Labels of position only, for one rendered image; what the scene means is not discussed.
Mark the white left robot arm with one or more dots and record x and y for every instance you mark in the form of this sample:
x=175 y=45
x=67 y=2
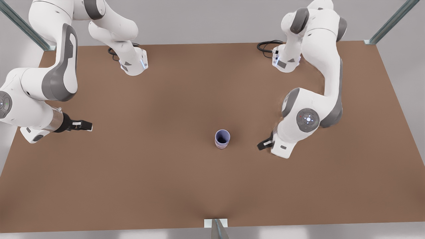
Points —
x=327 y=49

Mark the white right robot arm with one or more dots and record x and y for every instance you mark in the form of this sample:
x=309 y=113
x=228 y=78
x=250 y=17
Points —
x=59 y=76

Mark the purple cup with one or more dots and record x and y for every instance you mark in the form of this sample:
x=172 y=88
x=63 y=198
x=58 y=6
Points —
x=222 y=136

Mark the pink cup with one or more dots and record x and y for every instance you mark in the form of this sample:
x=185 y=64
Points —
x=221 y=147

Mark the silver frame post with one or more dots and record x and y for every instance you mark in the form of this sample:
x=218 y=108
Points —
x=25 y=26
x=217 y=229
x=391 y=21

